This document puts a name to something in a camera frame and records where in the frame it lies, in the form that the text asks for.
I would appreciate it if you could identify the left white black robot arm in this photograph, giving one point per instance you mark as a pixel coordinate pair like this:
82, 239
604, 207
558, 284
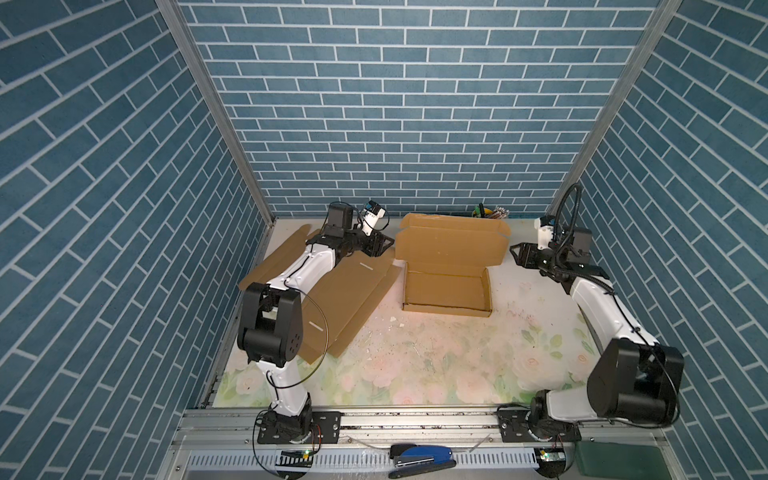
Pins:
270, 330

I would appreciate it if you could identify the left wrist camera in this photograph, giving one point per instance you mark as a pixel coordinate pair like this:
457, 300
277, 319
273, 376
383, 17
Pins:
372, 213

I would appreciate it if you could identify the blue black stapler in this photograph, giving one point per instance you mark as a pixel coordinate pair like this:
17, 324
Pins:
412, 459

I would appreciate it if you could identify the pens in cup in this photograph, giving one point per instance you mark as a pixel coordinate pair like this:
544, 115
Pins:
481, 206

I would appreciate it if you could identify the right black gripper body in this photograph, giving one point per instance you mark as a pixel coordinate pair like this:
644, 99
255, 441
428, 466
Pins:
535, 258

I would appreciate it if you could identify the green box at front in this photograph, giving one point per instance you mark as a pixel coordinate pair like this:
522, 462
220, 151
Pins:
600, 460

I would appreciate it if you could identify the aluminium front rail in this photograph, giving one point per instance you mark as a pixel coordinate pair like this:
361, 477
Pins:
220, 443

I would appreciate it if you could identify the left flat cardboard sheet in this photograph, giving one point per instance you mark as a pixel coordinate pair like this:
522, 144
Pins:
347, 295

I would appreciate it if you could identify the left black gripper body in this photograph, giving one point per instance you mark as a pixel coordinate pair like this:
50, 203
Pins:
367, 244

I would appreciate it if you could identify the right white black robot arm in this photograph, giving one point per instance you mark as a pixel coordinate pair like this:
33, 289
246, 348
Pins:
636, 380

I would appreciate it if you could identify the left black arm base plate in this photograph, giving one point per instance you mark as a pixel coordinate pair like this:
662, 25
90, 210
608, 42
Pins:
306, 428

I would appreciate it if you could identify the cardboard box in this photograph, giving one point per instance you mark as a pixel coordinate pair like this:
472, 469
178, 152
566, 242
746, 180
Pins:
447, 261

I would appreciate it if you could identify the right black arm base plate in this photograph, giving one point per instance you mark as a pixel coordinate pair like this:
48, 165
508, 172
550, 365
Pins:
519, 425

